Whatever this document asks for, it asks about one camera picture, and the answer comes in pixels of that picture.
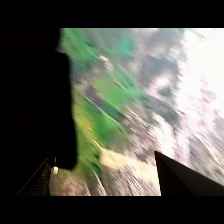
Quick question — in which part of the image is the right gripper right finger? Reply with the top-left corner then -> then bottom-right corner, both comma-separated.
153,150 -> 224,197

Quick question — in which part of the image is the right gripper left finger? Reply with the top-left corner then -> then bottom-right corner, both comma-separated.
16,152 -> 57,197

